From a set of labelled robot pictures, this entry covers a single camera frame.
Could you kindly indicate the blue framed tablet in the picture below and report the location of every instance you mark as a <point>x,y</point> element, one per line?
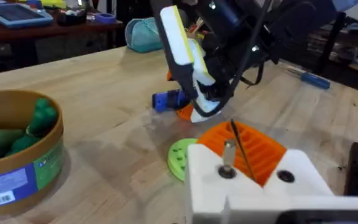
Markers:
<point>14,14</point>

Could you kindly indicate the brown tub with green toys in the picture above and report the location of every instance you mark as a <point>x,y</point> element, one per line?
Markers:
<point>14,155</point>

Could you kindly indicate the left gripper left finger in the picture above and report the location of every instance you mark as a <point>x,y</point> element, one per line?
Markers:
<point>207,186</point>

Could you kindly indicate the blue electric screwdriver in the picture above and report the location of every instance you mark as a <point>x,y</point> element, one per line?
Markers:
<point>168,100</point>

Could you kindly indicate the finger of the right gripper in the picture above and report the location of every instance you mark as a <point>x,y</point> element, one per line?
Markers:
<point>176,37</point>
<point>202,67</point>

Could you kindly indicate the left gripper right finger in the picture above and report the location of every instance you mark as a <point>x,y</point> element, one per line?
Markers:
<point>297,174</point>

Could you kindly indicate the teal soft pouch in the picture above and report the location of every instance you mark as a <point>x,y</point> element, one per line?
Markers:
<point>141,34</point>

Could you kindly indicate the green disc with holes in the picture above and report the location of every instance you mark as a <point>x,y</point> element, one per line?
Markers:
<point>179,158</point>

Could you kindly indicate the dark wooden desk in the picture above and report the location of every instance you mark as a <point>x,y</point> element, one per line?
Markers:
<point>42,34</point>

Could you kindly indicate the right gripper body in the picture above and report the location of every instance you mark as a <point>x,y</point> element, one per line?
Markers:
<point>225,59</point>

